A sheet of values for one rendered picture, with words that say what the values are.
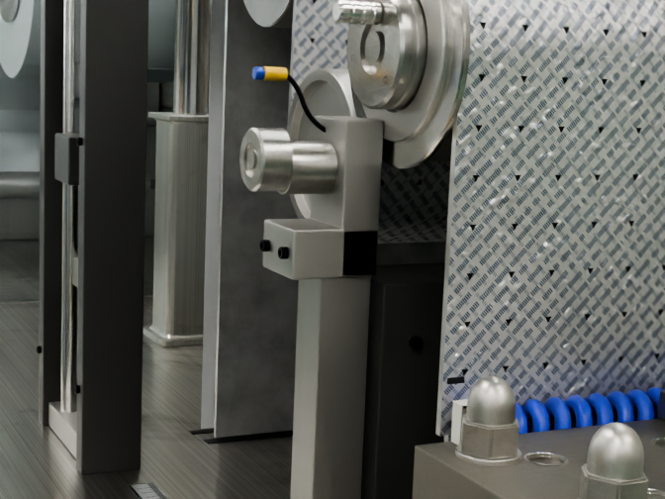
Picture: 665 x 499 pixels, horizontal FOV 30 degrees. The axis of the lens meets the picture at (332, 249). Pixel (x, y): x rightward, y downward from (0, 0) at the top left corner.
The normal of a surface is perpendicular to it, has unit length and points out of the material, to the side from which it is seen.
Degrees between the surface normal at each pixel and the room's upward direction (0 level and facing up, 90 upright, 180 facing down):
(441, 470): 90
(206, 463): 0
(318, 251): 90
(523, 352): 90
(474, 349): 90
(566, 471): 0
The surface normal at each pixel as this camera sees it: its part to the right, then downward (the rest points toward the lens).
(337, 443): 0.43, 0.15
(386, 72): -0.90, 0.03
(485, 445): -0.57, 0.11
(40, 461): 0.04, -0.99
